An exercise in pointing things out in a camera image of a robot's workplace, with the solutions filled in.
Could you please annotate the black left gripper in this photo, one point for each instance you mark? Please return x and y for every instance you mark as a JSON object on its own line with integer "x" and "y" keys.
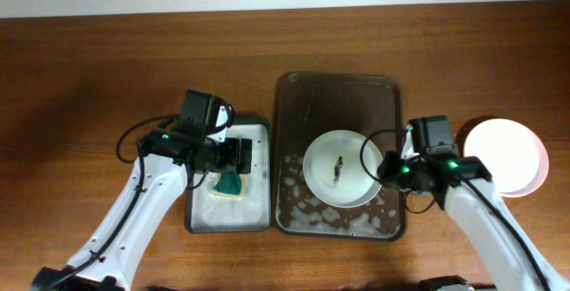
{"x": 232, "y": 145}

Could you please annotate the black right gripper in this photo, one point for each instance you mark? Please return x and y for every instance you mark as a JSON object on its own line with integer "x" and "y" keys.
{"x": 386, "y": 174}

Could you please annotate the green yellow sponge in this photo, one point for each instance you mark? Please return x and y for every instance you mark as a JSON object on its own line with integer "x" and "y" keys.
{"x": 229, "y": 185}

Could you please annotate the pale green stained plate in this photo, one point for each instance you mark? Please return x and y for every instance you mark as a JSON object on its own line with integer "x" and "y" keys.
{"x": 337, "y": 167}

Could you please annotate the cream white plate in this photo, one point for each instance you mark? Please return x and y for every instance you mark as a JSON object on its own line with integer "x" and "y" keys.
{"x": 490, "y": 141}

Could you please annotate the pink white plate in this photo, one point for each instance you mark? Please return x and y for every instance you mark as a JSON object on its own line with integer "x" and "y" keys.
{"x": 529, "y": 168}

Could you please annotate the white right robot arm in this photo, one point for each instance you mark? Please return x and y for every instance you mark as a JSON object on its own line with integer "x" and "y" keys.
{"x": 464, "y": 189}

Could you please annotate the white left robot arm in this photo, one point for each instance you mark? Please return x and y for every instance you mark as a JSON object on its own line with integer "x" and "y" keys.
{"x": 164, "y": 169}

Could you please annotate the grey soapy tray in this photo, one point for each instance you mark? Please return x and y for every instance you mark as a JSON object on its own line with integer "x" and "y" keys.
{"x": 207, "y": 212}

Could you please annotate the dark brown serving tray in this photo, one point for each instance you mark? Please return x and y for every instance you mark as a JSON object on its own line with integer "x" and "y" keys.
{"x": 310, "y": 104}

